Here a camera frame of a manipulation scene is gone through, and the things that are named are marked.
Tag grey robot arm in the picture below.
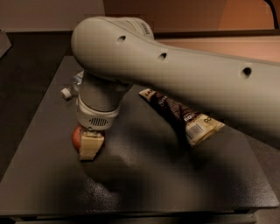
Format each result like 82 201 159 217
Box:
71 17 280 147

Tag red apple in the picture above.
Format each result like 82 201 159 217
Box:
71 125 86 152

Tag clear plastic water bottle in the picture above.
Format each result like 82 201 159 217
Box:
60 71 84 101

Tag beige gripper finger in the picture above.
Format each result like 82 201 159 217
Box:
79 131 105 161

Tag black cable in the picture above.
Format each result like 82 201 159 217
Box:
263 0 280 30

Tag brown chips bag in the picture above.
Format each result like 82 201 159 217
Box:
139 88 225 147

